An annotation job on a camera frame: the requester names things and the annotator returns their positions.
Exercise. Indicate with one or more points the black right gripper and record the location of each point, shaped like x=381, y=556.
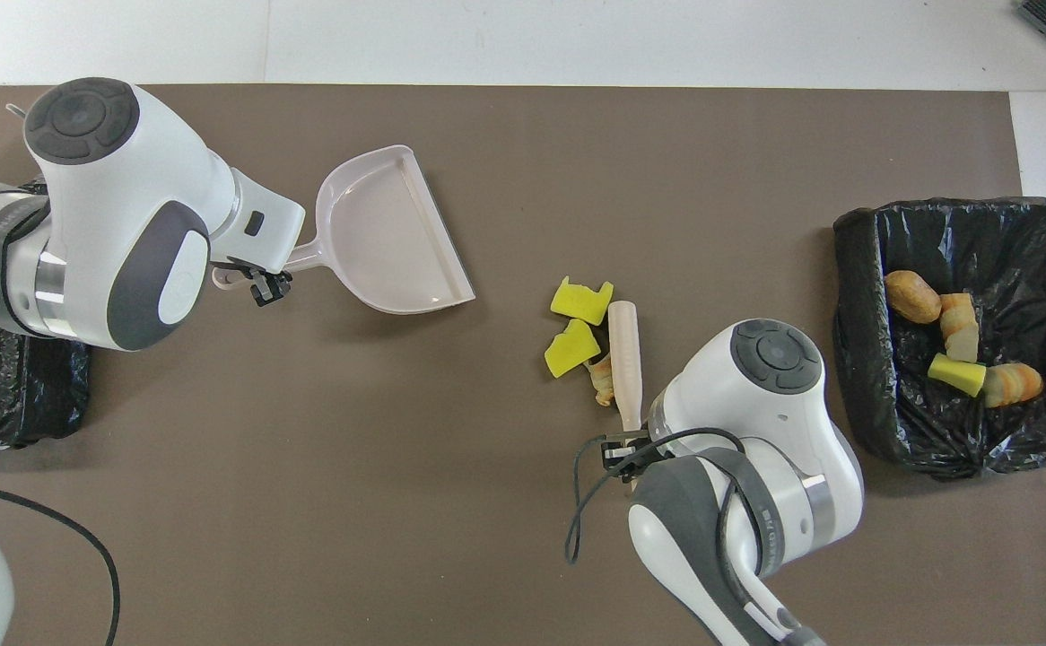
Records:
x=631, y=451

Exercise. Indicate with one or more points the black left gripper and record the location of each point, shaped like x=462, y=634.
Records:
x=234, y=264

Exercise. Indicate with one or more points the pale striped croissant piece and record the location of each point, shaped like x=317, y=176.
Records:
x=604, y=381

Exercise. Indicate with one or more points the beige hand brush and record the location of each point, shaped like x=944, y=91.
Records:
x=626, y=359

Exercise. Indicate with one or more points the yellow wedge sponge piece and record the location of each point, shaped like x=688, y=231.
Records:
x=572, y=350

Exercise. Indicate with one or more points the beige plastic dustpan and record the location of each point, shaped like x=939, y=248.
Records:
x=388, y=233

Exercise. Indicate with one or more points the yellow notched sponge piece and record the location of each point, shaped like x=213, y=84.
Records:
x=582, y=301

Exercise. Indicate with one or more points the brown bread roll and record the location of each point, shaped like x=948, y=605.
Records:
x=912, y=296

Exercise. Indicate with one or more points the small yellow sponge piece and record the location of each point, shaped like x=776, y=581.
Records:
x=958, y=374

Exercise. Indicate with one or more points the orange striped croissant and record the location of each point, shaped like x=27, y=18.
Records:
x=1012, y=384

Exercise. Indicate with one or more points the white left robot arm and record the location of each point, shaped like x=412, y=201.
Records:
x=128, y=197

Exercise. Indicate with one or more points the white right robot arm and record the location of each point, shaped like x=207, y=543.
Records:
x=756, y=404

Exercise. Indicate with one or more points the black bag lined bin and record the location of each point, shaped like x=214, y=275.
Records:
x=21, y=395
x=936, y=431

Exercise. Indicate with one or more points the brown table mat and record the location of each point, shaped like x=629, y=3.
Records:
x=353, y=449

